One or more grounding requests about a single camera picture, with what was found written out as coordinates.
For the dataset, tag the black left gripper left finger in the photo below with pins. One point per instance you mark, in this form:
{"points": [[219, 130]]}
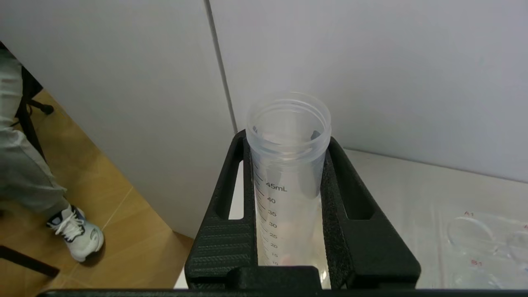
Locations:
{"points": [[222, 243]]}

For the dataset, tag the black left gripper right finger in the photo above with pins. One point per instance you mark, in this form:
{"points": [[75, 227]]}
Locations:
{"points": [[363, 247]]}

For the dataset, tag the orange pigment test tube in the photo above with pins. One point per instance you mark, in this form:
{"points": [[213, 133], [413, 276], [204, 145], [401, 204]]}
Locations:
{"points": [[288, 198]]}

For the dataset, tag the clear acrylic test tube rack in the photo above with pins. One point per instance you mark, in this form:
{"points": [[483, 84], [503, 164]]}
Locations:
{"points": [[482, 247]]}

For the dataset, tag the white sneaker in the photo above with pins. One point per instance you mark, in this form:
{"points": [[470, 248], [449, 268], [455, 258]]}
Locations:
{"points": [[80, 237]]}

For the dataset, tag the grey trouser leg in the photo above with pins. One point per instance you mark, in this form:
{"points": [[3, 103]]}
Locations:
{"points": [[20, 165]]}

